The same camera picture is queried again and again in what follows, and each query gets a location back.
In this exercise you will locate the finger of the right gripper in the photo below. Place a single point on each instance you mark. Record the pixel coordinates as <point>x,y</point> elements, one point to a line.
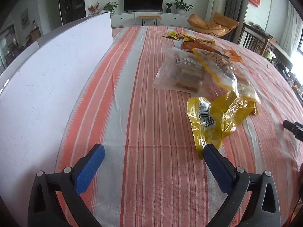
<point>296,129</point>

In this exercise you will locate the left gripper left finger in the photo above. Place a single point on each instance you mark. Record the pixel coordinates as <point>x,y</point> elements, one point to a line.
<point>44,208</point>

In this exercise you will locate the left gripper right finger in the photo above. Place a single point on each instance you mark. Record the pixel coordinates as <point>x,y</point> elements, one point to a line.
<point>263,207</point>

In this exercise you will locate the yellow snack bag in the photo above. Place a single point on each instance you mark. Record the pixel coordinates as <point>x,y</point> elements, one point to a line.
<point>212,121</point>

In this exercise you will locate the yellow-trimmed clear snack bag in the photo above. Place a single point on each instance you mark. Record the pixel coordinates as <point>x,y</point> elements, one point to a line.
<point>227,74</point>

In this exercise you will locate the dark wooden dining chair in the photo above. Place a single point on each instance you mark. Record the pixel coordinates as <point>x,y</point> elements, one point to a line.
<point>253,39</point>

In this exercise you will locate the striped orange tablecloth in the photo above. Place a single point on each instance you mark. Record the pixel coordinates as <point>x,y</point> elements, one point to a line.
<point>151,174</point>

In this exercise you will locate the white storage box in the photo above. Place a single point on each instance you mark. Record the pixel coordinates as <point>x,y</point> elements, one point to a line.
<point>38,100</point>

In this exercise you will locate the orange snack bag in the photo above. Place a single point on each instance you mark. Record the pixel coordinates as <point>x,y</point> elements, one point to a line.
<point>210,47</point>

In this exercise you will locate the orange lounge chair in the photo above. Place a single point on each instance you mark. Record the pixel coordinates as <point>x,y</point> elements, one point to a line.
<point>220,26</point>

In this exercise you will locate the clear bag of brown biscuits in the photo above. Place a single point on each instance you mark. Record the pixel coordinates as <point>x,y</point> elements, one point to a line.
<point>181,71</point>

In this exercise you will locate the small yellow snack packet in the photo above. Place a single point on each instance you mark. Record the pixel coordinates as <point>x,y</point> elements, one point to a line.
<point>182,37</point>

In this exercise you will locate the white TV cabinet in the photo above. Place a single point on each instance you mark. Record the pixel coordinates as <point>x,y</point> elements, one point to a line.
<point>130,19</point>

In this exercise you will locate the potted plant right of TV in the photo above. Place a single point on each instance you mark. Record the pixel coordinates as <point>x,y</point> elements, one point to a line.
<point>182,7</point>

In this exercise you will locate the potted plant of tv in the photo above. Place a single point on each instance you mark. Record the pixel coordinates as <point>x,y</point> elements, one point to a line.
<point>110,7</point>
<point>182,7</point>

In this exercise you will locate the small dark potted plant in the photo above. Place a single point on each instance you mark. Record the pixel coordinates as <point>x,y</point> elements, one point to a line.
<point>168,7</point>

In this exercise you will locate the small wooden bench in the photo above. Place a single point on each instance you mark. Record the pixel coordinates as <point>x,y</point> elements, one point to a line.
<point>153,18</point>

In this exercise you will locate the black television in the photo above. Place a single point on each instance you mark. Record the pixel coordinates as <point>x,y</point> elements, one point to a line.
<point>130,5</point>

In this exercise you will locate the red flower vase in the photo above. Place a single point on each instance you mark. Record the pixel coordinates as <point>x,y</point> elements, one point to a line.
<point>93,9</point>

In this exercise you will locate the potted plant left of TV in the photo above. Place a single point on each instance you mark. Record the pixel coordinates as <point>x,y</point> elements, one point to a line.
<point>110,7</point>

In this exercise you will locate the dark wooden cabinet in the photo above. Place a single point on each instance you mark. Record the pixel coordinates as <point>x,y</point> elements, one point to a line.
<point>71,10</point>

